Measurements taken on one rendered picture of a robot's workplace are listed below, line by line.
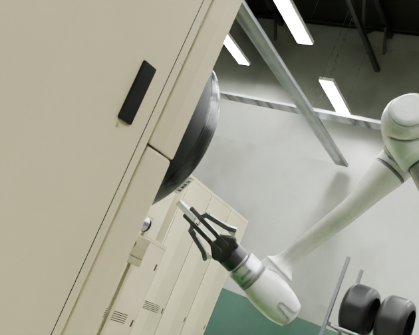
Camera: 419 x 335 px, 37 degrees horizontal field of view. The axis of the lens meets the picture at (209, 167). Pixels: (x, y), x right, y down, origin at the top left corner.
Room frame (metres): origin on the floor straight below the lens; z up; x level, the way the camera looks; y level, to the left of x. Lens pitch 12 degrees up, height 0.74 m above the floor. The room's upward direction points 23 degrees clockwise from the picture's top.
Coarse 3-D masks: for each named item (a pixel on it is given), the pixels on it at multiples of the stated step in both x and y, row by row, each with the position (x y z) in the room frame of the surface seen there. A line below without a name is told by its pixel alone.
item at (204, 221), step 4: (200, 216) 1.68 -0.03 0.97; (200, 220) 1.68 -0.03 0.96; (204, 220) 1.68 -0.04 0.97; (204, 224) 1.69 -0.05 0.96; (208, 224) 1.68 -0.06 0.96; (208, 228) 1.69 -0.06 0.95; (212, 228) 1.68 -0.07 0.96; (212, 232) 1.69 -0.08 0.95; (216, 232) 1.69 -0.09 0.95; (216, 236) 1.68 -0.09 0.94; (220, 236) 1.68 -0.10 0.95; (220, 240) 1.69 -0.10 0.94; (224, 240) 1.69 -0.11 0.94; (224, 244) 1.68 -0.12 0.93
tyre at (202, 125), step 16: (208, 80) 1.59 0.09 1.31; (208, 96) 1.58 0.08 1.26; (208, 112) 1.58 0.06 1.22; (192, 128) 1.55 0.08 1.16; (208, 128) 1.59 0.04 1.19; (192, 144) 1.57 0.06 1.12; (208, 144) 1.62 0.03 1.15; (176, 160) 1.57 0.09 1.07; (192, 160) 1.60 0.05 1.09; (176, 176) 1.61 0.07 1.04; (160, 192) 1.64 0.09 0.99
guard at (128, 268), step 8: (144, 232) 2.40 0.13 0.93; (128, 264) 2.41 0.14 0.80; (128, 272) 2.41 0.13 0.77; (120, 280) 2.41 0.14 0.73; (120, 288) 2.41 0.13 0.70; (112, 296) 2.40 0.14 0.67; (112, 304) 2.40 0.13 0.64; (112, 312) 2.41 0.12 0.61; (104, 320) 2.41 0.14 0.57; (104, 328) 2.41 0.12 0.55
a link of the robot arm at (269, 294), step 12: (264, 276) 1.68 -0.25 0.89; (276, 276) 1.70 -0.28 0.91; (252, 288) 1.68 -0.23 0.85; (264, 288) 1.67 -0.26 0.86; (276, 288) 1.67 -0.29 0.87; (288, 288) 1.70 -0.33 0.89; (252, 300) 1.70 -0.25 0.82; (264, 300) 1.68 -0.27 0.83; (276, 300) 1.67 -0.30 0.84; (288, 300) 1.68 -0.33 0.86; (264, 312) 1.71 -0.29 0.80; (276, 312) 1.69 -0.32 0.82; (288, 312) 1.69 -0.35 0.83
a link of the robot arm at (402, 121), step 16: (400, 96) 1.40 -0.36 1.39; (416, 96) 1.38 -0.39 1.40; (384, 112) 1.44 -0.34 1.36; (400, 112) 1.39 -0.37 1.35; (416, 112) 1.37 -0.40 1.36; (384, 128) 1.44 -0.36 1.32; (400, 128) 1.39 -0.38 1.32; (416, 128) 1.38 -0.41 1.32; (400, 144) 1.42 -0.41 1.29; (416, 144) 1.40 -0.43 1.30; (400, 160) 1.45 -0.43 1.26; (416, 160) 1.42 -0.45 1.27; (416, 176) 1.43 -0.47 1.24
